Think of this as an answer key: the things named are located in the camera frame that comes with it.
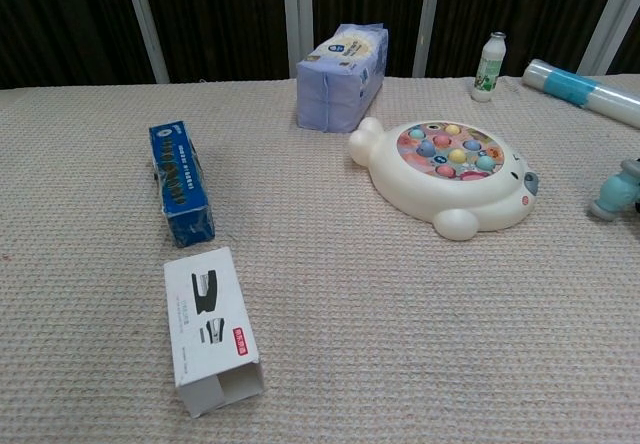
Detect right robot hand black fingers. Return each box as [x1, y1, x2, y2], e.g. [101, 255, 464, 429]
[619, 155, 640, 239]

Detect teal toy hammer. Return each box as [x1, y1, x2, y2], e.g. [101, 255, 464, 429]
[588, 159, 640, 223]

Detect cream whack-a-mole toy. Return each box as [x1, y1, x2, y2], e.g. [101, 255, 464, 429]
[348, 116, 542, 242]

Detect clear plastic roll blue band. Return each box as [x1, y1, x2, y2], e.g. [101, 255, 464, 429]
[521, 58, 640, 130]

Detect small white green bottle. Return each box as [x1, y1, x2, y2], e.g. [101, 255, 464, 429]
[470, 32, 507, 104]

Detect beige woven tablecloth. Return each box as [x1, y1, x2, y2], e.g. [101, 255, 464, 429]
[0, 73, 640, 444]

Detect lavender tissue pack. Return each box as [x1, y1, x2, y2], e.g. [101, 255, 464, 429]
[295, 23, 390, 134]

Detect blue long cardboard box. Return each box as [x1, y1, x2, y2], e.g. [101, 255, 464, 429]
[148, 120, 217, 249]

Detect black pleated curtain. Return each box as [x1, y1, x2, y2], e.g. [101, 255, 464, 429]
[0, 0, 640, 90]

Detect white stapler box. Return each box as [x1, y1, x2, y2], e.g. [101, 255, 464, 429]
[163, 246, 266, 419]

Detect white metal frame post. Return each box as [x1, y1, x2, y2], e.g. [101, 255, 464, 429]
[121, 0, 170, 85]
[576, 0, 640, 76]
[411, 0, 445, 78]
[281, 0, 315, 81]

